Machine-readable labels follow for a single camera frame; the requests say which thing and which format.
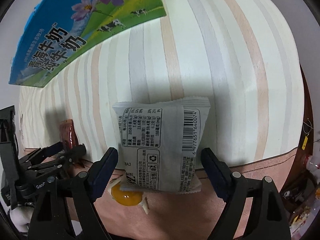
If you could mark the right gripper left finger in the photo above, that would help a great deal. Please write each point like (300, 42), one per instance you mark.
(51, 218)

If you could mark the dark red snack packet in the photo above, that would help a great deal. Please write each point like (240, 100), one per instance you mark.
(68, 135)

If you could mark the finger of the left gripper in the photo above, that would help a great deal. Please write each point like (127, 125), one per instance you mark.
(38, 155)
(58, 161)

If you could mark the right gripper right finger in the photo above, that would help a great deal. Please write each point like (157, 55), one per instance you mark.
(267, 217)

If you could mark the egg yolk pastry packet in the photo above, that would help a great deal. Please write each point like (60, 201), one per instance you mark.
(127, 198)

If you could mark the white grey barcode snack packet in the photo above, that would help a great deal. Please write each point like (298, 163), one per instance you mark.
(159, 144)

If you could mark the cardboard milk box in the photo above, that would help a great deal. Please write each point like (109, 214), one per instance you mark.
(59, 31)

